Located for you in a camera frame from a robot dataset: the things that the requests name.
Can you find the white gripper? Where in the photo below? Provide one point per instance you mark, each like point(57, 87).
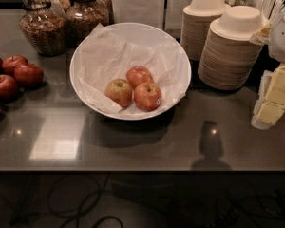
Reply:
point(283, 37)

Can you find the yellowish red apple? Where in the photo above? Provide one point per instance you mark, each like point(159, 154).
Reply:
point(120, 92)

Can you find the red apple with sticker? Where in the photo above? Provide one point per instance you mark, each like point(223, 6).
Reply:
point(147, 96)

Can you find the red apple in bowl rear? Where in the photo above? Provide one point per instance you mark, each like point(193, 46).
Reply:
point(138, 75)

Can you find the white bowl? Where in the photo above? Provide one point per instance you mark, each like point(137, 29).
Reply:
point(85, 89)

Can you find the stack of paper bowls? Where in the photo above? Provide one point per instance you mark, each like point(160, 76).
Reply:
point(196, 20)
point(228, 55)

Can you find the white paper liner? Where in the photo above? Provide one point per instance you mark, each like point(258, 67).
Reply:
point(110, 54)

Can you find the glass jar of granola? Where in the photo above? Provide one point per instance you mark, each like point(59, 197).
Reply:
point(85, 15)
point(44, 28)

